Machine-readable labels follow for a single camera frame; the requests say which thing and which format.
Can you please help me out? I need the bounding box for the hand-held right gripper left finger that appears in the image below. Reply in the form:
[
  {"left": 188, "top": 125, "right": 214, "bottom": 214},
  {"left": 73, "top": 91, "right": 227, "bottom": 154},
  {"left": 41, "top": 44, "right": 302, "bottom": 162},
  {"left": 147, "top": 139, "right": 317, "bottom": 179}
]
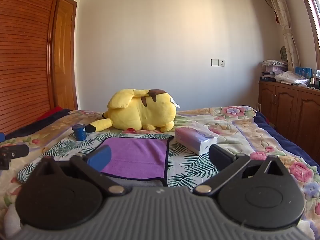
[{"left": 32, "top": 145, "right": 127, "bottom": 197}]

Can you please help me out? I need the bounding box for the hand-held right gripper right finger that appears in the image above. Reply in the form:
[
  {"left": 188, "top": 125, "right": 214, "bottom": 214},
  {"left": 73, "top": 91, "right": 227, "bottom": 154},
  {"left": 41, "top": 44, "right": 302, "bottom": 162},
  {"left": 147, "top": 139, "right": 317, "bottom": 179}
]
[{"left": 193, "top": 144, "right": 288, "bottom": 196}]

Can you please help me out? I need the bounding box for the purple towel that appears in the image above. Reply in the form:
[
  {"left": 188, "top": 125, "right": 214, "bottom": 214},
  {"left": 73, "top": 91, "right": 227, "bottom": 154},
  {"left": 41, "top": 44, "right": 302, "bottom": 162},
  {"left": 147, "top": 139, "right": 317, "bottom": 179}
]
[{"left": 99, "top": 136, "right": 175, "bottom": 181}]

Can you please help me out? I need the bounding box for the dark navy blanket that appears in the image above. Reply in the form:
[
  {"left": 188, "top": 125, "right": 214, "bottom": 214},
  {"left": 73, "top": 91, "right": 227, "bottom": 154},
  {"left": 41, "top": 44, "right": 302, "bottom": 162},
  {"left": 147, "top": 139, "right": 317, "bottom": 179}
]
[{"left": 4, "top": 108, "right": 73, "bottom": 140}]

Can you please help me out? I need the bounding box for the purple and white tissue pack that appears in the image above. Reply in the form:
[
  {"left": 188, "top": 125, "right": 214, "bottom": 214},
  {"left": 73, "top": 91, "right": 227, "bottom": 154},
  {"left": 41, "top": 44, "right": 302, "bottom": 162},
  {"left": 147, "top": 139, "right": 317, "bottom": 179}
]
[{"left": 174, "top": 127, "right": 221, "bottom": 156}]

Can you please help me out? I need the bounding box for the leaf print cloth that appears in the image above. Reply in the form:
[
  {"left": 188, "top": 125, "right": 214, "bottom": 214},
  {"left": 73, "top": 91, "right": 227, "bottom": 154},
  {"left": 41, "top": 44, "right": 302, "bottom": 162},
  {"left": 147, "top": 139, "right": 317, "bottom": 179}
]
[{"left": 16, "top": 129, "right": 222, "bottom": 188}]

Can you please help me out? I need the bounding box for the small blue cylinder cup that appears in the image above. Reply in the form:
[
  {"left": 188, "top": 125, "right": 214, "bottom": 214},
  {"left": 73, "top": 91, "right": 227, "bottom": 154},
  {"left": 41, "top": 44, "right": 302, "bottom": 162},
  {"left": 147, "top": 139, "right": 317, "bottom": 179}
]
[{"left": 72, "top": 124, "right": 87, "bottom": 141}]

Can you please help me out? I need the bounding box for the red cloth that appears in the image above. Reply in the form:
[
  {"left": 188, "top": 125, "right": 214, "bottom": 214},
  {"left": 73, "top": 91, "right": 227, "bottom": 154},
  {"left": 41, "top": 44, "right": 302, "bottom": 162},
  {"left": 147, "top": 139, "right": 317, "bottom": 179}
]
[{"left": 37, "top": 106, "right": 64, "bottom": 122}]

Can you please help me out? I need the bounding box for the yellow plush toy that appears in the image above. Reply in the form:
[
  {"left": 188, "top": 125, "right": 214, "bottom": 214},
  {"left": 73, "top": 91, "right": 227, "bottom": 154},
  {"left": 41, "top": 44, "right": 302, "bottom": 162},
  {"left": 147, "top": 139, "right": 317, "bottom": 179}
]
[{"left": 102, "top": 88, "right": 181, "bottom": 133}]

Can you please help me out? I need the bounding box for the wooden cabinet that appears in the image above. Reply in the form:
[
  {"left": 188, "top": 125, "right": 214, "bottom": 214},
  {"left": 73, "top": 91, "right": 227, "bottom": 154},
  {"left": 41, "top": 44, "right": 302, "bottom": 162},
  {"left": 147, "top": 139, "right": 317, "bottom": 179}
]
[{"left": 258, "top": 80, "right": 320, "bottom": 159}]

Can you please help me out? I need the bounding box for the louvred wooden wardrobe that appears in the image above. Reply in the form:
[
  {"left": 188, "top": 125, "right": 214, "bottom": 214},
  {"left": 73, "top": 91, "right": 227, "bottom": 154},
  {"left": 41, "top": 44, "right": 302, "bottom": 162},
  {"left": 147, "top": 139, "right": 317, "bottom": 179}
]
[{"left": 0, "top": 0, "right": 66, "bottom": 136}]

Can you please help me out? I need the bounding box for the stack of books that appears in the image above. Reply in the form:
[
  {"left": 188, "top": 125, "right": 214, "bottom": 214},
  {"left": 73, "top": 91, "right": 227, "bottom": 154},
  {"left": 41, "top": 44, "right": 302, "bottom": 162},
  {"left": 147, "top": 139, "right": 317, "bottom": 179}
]
[{"left": 260, "top": 71, "right": 277, "bottom": 82}]

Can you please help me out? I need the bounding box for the wooden door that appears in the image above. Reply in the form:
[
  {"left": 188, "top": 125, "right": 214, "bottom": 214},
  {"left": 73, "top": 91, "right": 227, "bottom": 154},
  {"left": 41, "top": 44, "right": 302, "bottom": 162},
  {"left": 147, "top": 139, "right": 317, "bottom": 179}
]
[{"left": 53, "top": 0, "right": 79, "bottom": 111}]

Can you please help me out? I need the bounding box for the stack of folded cloths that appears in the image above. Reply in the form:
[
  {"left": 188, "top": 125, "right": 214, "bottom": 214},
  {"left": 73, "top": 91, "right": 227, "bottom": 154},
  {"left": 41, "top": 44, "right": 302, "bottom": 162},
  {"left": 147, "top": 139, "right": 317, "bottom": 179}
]
[{"left": 261, "top": 59, "right": 288, "bottom": 73}]

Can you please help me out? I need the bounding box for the white crumpled cloth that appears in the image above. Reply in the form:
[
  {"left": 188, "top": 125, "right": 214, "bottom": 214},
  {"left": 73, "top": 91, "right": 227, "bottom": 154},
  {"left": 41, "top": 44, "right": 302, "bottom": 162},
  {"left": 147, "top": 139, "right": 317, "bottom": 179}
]
[{"left": 274, "top": 71, "right": 309, "bottom": 85}]

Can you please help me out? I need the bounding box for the blue box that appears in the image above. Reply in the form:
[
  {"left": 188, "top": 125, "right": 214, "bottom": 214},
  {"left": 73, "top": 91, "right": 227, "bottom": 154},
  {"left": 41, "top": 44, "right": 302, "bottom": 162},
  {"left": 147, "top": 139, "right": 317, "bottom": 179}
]
[{"left": 295, "top": 67, "right": 313, "bottom": 80}]

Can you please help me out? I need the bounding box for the patterned beige curtain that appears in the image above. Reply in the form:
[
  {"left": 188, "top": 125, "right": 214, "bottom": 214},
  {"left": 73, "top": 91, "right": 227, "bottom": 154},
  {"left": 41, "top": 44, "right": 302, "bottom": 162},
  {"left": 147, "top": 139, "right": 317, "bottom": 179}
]
[{"left": 261, "top": 0, "right": 301, "bottom": 72}]

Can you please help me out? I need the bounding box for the wooden window frame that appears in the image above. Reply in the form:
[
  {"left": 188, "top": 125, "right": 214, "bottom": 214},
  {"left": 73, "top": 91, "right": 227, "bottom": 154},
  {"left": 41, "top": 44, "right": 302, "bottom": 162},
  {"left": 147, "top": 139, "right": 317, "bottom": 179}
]
[{"left": 296, "top": 0, "right": 320, "bottom": 71}]

